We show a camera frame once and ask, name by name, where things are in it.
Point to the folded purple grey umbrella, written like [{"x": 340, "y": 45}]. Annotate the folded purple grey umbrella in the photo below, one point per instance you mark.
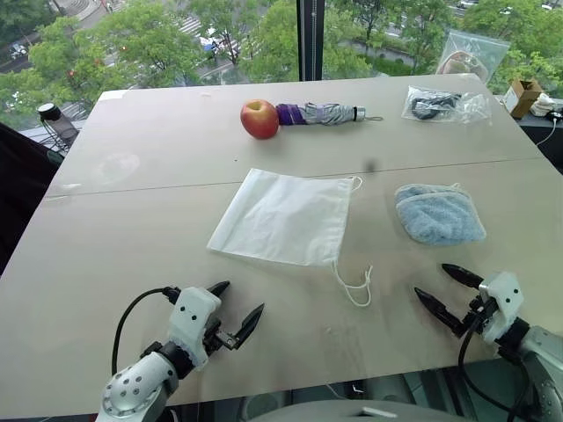
[{"x": 319, "y": 113}]

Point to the small cardboard box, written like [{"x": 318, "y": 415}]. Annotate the small cardboard box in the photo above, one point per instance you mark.
[{"x": 521, "y": 96}]

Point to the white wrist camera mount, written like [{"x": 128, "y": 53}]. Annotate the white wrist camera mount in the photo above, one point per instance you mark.
[
  {"x": 193, "y": 314},
  {"x": 503, "y": 299}
]

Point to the dark black chair back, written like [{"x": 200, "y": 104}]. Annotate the dark black chair back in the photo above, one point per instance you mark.
[{"x": 22, "y": 189}]

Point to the black window frame post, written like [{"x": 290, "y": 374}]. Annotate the black window frame post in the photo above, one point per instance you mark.
[{"x": 310, "y": 39}]

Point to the red apple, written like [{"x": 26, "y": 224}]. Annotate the red apple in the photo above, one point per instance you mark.
[{"x": 259, "y": 118}]

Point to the light blue folded towel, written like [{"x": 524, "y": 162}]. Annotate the light blue folded towel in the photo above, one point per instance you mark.
[{"x": 440, "y": 215}]

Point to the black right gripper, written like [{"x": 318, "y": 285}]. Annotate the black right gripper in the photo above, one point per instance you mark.
[{"x": 481, "y": 314}]

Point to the clear water bottle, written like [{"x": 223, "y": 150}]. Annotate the clear water bottle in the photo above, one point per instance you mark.
[{"x": 55, "y": 123}]

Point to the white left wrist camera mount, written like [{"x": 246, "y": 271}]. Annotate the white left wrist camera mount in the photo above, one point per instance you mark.
[{"x": 193, "y": 314}]

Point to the clear zip bag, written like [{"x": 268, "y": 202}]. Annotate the clear zip bag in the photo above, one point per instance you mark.
[{"x": 473, "y": 55}]

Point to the clear bag with black item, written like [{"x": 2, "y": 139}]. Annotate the clear bag with black item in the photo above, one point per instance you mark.
[{"x": 435, "y": 105}]

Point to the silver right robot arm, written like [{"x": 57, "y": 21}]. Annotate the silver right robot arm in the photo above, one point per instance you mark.
[{"x": 543, "y": 351}]

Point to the white crumpled cloth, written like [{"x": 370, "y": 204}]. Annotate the white crumpled cloth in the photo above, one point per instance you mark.
[{"x": 544, "y": 105}]

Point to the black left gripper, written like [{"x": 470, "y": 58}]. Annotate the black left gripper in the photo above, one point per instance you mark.
[{"x": 217, "y": 336}]

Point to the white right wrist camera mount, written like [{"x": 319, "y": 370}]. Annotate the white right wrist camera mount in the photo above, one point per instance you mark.
[{"x": 503, "y": 299}]

